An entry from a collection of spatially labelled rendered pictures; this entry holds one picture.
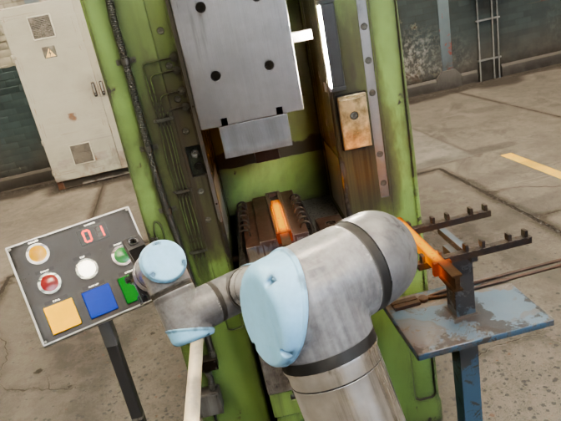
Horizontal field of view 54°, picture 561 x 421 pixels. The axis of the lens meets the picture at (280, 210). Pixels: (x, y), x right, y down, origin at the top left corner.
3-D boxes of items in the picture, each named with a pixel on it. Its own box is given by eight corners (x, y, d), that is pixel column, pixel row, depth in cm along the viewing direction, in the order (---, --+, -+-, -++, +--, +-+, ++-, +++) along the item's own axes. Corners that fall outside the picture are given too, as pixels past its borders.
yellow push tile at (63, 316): (82, 323, 146) (72, 297, 146) (53, 335, 142) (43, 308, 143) (81, 324, 147) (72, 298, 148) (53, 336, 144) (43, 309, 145)
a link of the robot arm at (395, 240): (436, 178, 67) (244, 258, 127) (359, 214, 61) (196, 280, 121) (476, 266, 67) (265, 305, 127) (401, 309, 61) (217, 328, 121)
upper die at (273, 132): (292, 144, 160) (286, 113, 157) (225, 159, 160) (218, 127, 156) (278, 118, 200) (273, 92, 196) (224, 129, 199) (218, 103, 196)
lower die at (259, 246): (312, 253, 173) (308, 229, 170) (250, 266, 172) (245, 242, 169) (295, 208, 212) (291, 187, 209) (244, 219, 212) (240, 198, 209)
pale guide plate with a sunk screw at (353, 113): (372, 145, 176) (366, 92, 170) (345, 150, 175) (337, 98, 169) (371, 144, 178) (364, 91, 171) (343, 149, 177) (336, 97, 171)
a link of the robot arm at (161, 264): (154, 292, 108) (133, 246, 109) (145, 301, 119) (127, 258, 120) (196, 273, 112) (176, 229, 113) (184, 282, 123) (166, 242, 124)
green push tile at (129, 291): (153, 293, 154) (143, 268, 155) (127, 304, 151) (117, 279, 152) (152, 294, 156) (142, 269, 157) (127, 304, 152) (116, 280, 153)
